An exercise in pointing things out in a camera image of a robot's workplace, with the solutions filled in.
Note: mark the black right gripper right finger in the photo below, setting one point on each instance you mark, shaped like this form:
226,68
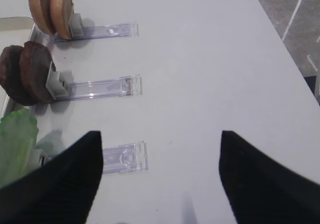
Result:
261,190

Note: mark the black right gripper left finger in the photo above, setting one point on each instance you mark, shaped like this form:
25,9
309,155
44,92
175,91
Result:
62,191

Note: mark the brown meat patty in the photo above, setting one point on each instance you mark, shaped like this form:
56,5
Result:
35,64
10,76

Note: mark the green lettuce leaf in holder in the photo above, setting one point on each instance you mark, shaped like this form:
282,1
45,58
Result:
18,137

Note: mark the white metal tray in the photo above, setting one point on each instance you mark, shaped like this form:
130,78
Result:
18,30

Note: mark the outer burger bun half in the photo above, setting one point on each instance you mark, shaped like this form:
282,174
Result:
60,12

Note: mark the burger bun half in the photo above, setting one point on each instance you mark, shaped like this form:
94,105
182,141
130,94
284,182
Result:
60,12
40,12

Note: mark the inner burger bun half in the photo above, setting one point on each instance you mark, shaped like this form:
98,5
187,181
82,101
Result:
40,12

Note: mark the clear lettuce holder rail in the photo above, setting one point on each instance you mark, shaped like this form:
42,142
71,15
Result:
120,159

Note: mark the clear patty holder rail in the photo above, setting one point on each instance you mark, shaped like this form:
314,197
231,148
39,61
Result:
62,87

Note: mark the clear bun holder rail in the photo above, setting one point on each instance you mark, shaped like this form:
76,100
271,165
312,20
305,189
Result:
80,32

